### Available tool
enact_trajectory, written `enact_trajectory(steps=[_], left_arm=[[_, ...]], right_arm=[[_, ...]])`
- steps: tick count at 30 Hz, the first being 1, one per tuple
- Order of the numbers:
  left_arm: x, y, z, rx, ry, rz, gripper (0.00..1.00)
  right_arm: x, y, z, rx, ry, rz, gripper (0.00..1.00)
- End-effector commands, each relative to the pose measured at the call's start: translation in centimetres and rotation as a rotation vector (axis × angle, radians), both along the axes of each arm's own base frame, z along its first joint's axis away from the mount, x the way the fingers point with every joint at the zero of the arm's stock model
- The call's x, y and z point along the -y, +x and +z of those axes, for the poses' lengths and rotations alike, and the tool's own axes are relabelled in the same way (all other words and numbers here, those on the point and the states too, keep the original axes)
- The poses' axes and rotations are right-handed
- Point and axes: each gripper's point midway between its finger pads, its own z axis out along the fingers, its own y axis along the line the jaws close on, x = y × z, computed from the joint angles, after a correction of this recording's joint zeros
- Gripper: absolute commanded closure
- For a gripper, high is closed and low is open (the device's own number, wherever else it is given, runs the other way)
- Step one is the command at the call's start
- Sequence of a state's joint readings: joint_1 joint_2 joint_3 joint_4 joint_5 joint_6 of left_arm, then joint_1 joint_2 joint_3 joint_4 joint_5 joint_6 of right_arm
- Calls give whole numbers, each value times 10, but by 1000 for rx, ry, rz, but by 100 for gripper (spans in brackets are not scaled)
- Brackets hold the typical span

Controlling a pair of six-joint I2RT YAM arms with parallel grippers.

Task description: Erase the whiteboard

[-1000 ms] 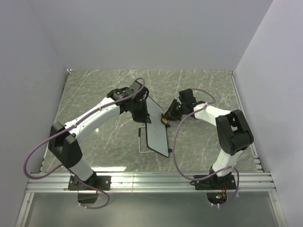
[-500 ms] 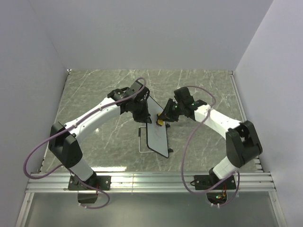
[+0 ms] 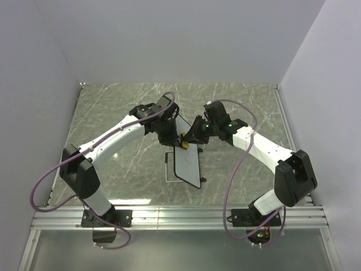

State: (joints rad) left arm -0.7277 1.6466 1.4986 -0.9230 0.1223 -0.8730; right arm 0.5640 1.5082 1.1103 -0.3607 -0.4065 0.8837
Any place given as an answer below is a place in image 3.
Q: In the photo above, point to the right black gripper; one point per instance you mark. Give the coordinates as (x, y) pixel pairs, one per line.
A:
(193, 134)

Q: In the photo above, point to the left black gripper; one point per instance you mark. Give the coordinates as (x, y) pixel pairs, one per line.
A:
(174, 140)

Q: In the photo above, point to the yellow bone-shaped eraser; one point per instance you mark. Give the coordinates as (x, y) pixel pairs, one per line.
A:
(183, 143)

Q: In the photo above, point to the small framed whiteboard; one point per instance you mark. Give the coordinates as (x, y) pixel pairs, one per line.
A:
(187, 165)

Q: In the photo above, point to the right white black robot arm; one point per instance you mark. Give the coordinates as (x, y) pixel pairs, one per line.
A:
(246, 138)

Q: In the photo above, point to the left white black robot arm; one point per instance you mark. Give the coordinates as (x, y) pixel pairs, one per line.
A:
(79, 164)

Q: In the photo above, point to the wire whiteboard stand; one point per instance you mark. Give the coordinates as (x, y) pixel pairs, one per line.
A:
(168, 163)

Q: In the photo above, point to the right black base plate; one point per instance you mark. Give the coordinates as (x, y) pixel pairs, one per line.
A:
(246, 218)

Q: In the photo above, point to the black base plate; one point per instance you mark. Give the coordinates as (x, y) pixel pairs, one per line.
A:
(246, 218)
(118, 217)

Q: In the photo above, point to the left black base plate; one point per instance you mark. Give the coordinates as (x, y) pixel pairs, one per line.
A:
(118, 217)

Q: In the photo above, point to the aluminium right side rail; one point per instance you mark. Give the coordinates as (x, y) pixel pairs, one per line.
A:
(285, 118)

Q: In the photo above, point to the aluminium rail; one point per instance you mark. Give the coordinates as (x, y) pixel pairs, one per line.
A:
(285, 118)
(174, 218)
(29, 251)

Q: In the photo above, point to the aluminium front rail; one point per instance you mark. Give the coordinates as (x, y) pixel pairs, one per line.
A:
(174, 218)

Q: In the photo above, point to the aluminium left side rail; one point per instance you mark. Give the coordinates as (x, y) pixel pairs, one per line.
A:
(29, 251)

